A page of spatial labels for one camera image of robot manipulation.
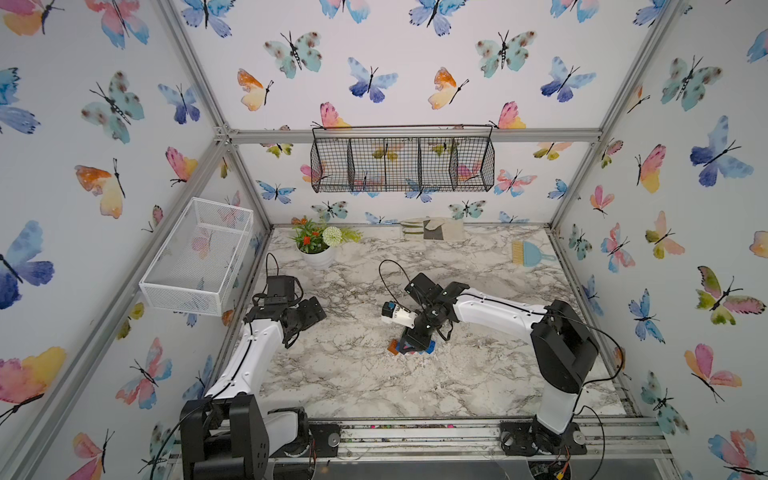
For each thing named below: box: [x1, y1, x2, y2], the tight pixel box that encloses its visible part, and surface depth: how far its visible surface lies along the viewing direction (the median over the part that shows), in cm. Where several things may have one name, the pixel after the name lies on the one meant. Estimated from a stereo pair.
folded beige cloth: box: [400, 217, 465, 242], surface depth 122 cm
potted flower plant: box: [291, 216, 364, 269], surface depth 100 cm
